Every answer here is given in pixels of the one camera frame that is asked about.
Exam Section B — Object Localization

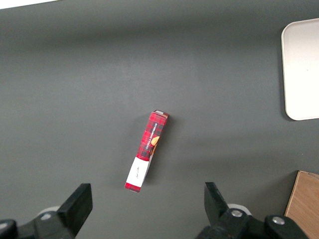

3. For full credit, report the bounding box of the beige plastic tray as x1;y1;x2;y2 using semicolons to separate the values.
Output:
281;17;319;121

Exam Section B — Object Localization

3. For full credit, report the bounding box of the red plaid shortbread box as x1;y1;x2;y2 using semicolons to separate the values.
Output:
124;109;169;194

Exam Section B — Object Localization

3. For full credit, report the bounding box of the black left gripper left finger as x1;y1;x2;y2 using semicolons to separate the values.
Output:
0;183;93;239

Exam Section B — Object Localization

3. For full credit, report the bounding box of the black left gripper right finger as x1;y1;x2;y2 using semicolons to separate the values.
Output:
196;182;310;239

